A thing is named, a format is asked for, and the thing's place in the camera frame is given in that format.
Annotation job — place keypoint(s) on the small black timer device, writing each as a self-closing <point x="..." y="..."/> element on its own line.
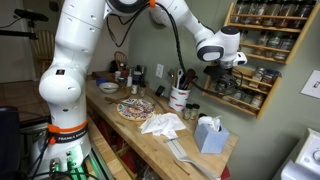
<point x="160" y="91"/>

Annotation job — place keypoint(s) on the dark wooden spoon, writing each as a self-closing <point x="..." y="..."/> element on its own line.
<point x="190" y="77"/>

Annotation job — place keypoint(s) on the white wall outlet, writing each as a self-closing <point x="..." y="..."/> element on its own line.
<point x="160" y="70"/>

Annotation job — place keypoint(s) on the white red utensil crock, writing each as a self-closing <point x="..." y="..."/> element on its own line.
<point x="178" y="99"/>

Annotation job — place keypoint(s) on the metal kitchen utensil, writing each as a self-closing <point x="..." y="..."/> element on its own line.
<point x="172" y="78"/>

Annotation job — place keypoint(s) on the blue plastic bowl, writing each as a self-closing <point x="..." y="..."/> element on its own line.
<point x="101" y="81"/>

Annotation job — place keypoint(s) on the tall silver shaker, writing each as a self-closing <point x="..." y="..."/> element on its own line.
<point x="129" y="79"/>

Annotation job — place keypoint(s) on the white kitchen utensil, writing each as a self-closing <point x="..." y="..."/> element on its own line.
<point x="180" y="77"/>

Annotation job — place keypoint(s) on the colourful floral patterned plate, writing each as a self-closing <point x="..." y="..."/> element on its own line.
<point x="135" y="110"/>

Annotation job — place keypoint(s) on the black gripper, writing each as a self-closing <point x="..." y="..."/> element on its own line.
<point x="220" y="75"/>

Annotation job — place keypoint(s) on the dark pepper bottle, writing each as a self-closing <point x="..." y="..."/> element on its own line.
<point x="142" y="90"/>

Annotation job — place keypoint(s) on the aluminium base frame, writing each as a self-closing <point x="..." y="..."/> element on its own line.
<point x="101" y="165"/>

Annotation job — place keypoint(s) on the white spice shaker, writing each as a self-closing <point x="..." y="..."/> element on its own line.
<point x="117" y="75"/>

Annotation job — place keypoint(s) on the black camera on stand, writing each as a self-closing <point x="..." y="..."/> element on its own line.
<point x="30" y="15"/>

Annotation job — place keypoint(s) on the small wooden wall spice rack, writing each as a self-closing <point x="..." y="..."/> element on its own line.
<point x="266" y="103"/>

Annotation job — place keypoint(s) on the large wooden wall spice rack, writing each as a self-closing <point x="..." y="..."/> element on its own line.
<point x="300" y="40"/>

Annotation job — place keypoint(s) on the green herb spice jar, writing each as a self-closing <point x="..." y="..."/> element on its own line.
<point x="195" y="112"/>

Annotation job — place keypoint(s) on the white light switch plate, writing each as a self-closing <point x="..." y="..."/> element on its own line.
<point x="311" y="85"/>

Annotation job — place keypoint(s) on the round-backed wooden chair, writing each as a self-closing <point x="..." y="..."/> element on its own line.
<point x="120" y="57"/>

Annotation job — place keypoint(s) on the white ceramic bowl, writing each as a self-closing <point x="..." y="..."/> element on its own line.
<point x="109" y="87"/>

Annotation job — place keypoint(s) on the red lid container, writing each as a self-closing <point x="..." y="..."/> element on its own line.
<point x="123" y="74"/>

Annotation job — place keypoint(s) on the white stove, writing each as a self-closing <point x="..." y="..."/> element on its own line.
<point x="310" y="156"/>

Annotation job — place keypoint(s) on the wooden robot platform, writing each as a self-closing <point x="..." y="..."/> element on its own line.
<point x="106" y="150"/>

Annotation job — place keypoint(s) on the white tissue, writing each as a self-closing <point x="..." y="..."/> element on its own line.
<point x="209" y="122"/>

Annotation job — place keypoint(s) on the grey-blue tissue box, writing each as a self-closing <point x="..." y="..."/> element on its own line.
<point x="210" y="141"/>

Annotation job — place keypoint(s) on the crumpled white paper towel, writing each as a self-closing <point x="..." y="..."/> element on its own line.
<point x="161" y="124"/>

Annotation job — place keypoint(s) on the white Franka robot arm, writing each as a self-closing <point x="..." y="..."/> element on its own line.
<point x="73" y="50"/>

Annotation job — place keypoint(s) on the small glass spice jar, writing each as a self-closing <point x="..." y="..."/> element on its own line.
<point x="187" y="112"/>

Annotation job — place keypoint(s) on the small white labelled bottle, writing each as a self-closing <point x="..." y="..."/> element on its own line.
<point x="134" y="89"/>

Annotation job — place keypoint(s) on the large black box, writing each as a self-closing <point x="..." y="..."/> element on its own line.
<point x="9" y="140"/>

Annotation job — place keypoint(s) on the black horizontal bar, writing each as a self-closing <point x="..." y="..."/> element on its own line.
<point x="16" y="33"/>

